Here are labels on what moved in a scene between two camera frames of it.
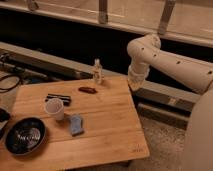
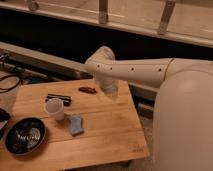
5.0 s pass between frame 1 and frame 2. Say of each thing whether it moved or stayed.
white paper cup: stayed
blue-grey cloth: stayed
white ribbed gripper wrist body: moved
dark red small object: stayed
